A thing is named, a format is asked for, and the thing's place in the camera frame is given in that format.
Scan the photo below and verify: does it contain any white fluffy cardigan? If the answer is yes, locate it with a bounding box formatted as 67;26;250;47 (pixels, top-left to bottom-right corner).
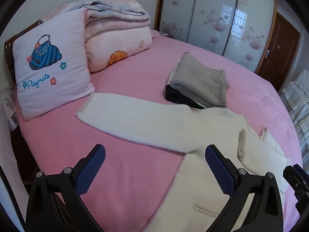
76;93;290;231

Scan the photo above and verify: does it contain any lace covered furniture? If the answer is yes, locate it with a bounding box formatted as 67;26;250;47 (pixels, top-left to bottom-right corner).
280;69;308;165

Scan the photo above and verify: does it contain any pink bed blanket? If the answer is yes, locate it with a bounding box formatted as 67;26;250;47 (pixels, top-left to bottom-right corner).
19;37;302;231

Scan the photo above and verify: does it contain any brown wooden door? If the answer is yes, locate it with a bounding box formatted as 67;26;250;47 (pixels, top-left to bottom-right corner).
257;13;300;91

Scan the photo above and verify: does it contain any grey knitted folded sweater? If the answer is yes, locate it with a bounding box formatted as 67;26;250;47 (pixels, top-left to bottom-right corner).
167;52;230;108

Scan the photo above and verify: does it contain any pink Playmate pillow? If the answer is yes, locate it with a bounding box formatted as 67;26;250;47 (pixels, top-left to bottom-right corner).
13;9;95;120

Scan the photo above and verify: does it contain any black folded garment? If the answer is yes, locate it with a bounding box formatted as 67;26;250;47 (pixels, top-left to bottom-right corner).
165;84;206;109

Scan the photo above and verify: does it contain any floral sliding wardrobe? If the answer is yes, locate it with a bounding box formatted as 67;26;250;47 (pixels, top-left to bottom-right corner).
159;0;277;72

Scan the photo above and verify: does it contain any dark wooden headboard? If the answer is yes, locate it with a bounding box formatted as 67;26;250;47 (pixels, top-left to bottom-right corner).
4;20;42;84

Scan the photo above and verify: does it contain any folded pink quilt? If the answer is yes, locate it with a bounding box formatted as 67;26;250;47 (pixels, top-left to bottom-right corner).
41;0;152;73

